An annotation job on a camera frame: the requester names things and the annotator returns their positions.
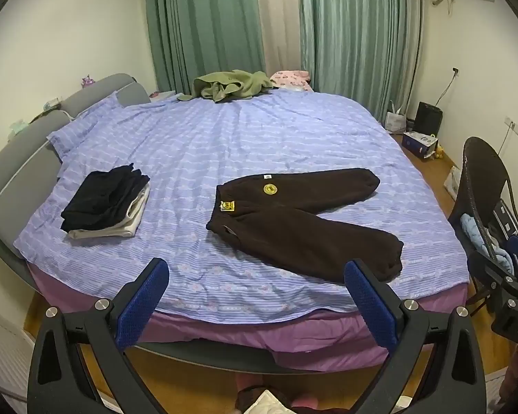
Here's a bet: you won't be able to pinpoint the dark brown fleece pants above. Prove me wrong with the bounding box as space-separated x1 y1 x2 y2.
207 168 403 283

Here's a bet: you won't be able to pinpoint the purple bed skirt sheet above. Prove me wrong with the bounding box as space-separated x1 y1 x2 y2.
29 265 468 373

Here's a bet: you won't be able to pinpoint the beige folded garment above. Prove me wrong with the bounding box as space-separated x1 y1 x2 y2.
68 183 150 240

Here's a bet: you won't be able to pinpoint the light blue cloth on chair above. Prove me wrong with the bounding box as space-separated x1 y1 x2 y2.
459 213 516 275

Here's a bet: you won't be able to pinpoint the black folded clothes stack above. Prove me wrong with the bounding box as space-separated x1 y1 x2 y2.
60 164 150 233

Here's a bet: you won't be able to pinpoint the black wicker chair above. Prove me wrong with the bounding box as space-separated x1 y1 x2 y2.
448 137 518 311

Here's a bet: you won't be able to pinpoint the grey upholstered headboard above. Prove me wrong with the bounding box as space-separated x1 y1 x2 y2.
0 73 150 250

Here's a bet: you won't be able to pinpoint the white paper bag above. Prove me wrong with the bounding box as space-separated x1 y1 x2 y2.
384 100 407 134

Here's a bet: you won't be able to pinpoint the olive green crumpled garment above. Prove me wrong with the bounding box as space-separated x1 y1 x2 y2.
178 69 275 103

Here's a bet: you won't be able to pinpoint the pink patterned pillow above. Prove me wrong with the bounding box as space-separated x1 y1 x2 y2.
270 70 313 92

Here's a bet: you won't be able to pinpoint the green curtain right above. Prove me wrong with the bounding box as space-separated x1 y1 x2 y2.
299 0 424 122

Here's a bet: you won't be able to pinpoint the green curtain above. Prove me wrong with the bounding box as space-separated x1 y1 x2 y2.
145 0 266 93
299 0 424 122

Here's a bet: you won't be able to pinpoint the green curtain left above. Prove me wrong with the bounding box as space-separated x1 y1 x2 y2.
145 0 266 93

